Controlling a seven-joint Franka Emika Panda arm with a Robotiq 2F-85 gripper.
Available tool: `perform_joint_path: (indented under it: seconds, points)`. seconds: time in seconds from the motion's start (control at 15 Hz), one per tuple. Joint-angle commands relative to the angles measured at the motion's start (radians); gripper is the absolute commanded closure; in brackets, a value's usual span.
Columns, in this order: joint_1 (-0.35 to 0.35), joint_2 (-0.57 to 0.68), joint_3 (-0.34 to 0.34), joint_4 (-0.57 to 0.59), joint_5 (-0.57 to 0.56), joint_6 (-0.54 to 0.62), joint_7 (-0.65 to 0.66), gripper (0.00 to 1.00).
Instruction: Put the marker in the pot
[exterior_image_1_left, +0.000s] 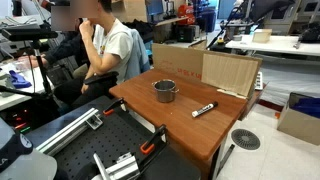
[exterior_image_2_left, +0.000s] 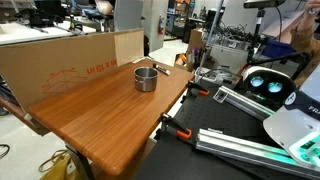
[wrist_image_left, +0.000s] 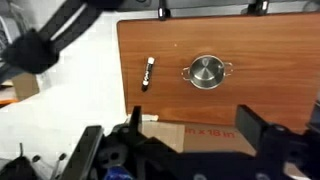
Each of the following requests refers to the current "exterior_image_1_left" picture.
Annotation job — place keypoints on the black and white marker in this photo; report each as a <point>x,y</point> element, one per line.
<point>204,109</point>

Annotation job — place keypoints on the small steel pot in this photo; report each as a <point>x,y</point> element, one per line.
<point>165,94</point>

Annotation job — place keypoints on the blue jacket on chair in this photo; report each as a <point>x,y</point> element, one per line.
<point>138,55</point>

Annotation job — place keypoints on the black clamp with orange grip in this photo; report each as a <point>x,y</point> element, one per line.
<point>115,104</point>
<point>153,140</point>

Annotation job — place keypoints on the black chair armrest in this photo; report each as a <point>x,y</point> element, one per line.
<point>101,77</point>

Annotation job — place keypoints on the person in white t-shirt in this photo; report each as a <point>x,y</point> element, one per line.
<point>115,43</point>

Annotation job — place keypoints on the black perforated breadboard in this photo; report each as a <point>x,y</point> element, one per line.
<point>110,140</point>

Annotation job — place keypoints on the cardboard panel box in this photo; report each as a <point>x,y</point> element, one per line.
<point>230,73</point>

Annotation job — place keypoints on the black metal bar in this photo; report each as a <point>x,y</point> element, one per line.
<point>226,158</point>

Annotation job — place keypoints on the round floor drain grille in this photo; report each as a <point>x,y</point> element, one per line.
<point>245,139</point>

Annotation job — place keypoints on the person in dark jacket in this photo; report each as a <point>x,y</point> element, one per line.
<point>66,46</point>

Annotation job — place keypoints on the small wooden box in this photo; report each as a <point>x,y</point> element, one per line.
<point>261,35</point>

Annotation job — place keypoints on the black tripod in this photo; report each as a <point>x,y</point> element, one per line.
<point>41,68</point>

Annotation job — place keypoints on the white table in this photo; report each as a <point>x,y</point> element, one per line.
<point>276,45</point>

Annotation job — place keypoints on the cardboard box on floor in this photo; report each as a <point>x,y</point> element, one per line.
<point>296,126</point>

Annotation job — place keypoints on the blue cloth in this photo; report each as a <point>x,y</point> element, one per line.
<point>18,81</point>

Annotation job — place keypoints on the blue bag in box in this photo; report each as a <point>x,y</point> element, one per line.
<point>308,106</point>

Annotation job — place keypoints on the short aluminium extrusion bracket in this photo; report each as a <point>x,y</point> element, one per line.
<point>125,166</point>

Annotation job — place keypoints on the long aluminium extrusion rail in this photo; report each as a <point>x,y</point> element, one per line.
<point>66,131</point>

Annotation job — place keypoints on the black camera on tripod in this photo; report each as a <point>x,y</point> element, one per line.
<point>30,33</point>

